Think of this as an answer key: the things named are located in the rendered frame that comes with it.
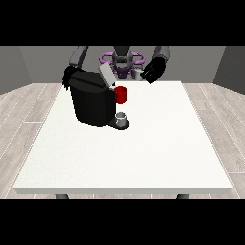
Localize small grey coffee pod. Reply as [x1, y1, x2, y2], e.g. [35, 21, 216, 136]
[131, 68, 144, 81]

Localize red pod holder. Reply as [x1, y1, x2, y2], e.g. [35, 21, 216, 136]
[114, 85, 128, 105]

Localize pale grey machine lid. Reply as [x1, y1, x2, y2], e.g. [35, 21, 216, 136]
[98, 62, 117, 88]

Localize black coffee machine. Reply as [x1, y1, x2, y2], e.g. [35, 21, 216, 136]
[68, 70, 130, 130]

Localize grey robot trunk purple rings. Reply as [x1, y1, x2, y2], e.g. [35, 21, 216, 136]
[99, 46, 146, 80]

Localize small grey cup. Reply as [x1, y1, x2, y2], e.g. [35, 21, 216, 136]
[115, 111, 128, 127]

